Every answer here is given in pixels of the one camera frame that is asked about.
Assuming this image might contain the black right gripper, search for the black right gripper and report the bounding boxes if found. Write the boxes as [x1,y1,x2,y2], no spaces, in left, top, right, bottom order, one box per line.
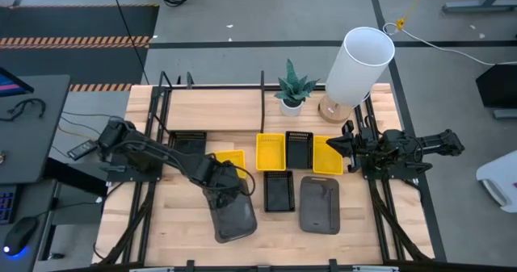
[326,119,380,173]

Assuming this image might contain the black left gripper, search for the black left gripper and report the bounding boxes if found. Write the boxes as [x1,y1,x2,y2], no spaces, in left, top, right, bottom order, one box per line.
[195,153,246,211]

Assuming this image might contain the yellow plastic basket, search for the yellow plastic basket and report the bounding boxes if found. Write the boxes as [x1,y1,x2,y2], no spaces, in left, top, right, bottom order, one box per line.
[213,149,246,179]
[313,135,344,176]
[255,132,287,172]

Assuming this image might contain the grey rounded plastic basket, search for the grey rounded plastic basket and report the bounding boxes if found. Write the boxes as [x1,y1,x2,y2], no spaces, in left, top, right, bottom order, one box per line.
[299,175,341,236]
[201,178,259,244]

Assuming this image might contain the black plastic basket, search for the black plastic basket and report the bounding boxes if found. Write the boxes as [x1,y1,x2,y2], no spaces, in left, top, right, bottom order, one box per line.
[263,170,296,213]
[284,131,314,170]
[168,130,208,156]

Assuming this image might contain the green plant in white pot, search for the green plant in white pot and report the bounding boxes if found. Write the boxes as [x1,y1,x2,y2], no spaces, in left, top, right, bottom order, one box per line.
[274,58,320,118]

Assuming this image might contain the white shade wooden base lamp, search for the white shade wooden base lamp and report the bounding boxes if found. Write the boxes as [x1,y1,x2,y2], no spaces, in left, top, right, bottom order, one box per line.
[317,26,396,124]

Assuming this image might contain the black power adapter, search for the black power adapter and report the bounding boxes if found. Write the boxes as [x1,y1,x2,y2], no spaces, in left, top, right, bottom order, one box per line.
[66,139,99,161]

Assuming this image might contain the white plastic object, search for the white plastic object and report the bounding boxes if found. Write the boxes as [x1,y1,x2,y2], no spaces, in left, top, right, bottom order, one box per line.
[475,149,517,214]

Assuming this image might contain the black box on floor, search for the black box on floor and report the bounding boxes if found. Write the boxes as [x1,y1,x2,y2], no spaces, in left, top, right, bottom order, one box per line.
[475,64,517,110]

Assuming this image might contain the black desk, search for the black desk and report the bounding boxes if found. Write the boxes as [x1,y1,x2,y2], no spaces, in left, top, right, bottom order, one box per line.
[0,74,72,185]

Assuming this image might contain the black computer mouse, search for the black computer mouse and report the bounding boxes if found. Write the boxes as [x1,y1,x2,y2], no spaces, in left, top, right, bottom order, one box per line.
[2,216,40,257]

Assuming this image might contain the black keyboard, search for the black keyboard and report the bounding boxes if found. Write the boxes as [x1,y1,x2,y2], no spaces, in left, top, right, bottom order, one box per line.
[0,185,19,225]

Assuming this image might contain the black hazard-striped floor mat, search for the black hazard-striped floor mat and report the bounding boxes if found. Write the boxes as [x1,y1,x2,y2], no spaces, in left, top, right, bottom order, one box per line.
[0,4,161,92]

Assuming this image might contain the black computer monitor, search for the black computer monitor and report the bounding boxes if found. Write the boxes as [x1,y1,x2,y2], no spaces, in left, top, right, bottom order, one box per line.
[0,66,36,98]

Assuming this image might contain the black aluminium frame rail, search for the black aluminium frame rail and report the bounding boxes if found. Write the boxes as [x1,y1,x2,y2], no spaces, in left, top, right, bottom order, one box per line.
[354,102,431,263]
[128,258,401,272]
[96,72,173,265]

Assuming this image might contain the yellow floor cable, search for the yellow floor cable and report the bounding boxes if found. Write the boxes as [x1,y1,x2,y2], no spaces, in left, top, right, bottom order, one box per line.
[395,0,427,31]

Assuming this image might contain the white floor cable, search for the white floor cable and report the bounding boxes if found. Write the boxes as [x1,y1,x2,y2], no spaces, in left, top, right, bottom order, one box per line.
[382,21,517,67]

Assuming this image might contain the thin black floor cable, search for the thin black floor cable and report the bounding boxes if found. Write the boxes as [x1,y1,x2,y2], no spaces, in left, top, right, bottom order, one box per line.
[108,0,150,86]

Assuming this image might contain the black cable on desk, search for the black cable on desk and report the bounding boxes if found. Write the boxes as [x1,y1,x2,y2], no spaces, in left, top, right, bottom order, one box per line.
[0,98,47,123]

